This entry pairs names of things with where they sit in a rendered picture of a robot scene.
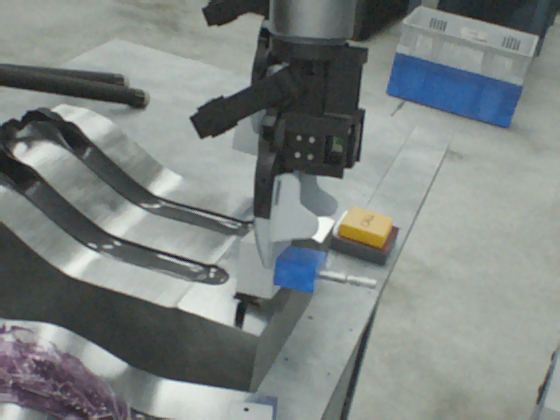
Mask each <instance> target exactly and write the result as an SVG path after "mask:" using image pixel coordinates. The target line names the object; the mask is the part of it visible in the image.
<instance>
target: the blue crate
mask: <svg viewBox="0 0 560 420"><path fill-rule="evenodd" d="M393 60H394V61H393V65H392V68H391V74H390V79H389V82H388V84H387V88H386V91H385V93H387V94H389V96H394V97H397V98H401V99H403V100H407V101H409V102H415V103H419V104H421V105H425V106H427V107H431V108H437V109H440V110H443V111H446V112H449V113H452V114H458V115H461V116H464V117H467V118H470V119H473V120H479V121H482V122H485V123H488V124H491V125H494V126H500V127H503V128H505V127H509V126H510V123H511V120H512V118H513V114H514V111H515V109H516V106H517V103H518V98H519V96H520V93H521V91H522V88H523V86H524V84H523V85H522V86H521V85H517V84H514V83H511V82H507V81H505V80H498V79H495V78H492V77H489V76H485V75H483V74H476V73H473V72H470V71H466V70H463V69H460V68H454V67H451V66H448V65H444V64H441V63H438V62H431V61H429V60H426V59H422V58H420V57H416V56H409V55H407V54H403V53H400V52H397V51H396V54H395V58H394V59H393Z"/></svg>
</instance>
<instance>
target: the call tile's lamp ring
mask: <svg viewBox="0 0 560 420"><path fill-rule="evenodd" d="M346 214H348V211H345V212H344V214H343V215H342V217H341V218H340V220H338V223H337V225H336V226H335V227H334V230H333V233H332V237H338V238H341V239H344V240H346V241H349V242H351V243H357V244H360V245H362V246H365V247H367V248H370V249H376V250H379V251H381V252H384V253H387V251H388V249H389V248H390V246H391V243H392V241H393V239H394V237H395V236H396V234H397V231H398V229H399V227H397V226H391V228H393V229H392V231H391V234H390V236H389V237H388V239H387V241H386V243H385V246H384V248H383V249H381V248H379V247H376V246H373V245H370V244H367V243H362V242H360V241H357V240H355V239H351V238H349V237H344V236H341V235H338V234H337V232H338V230H339V228H340V224H341V223H342V221H343V220H344V217H345V216H346Z"/></svg>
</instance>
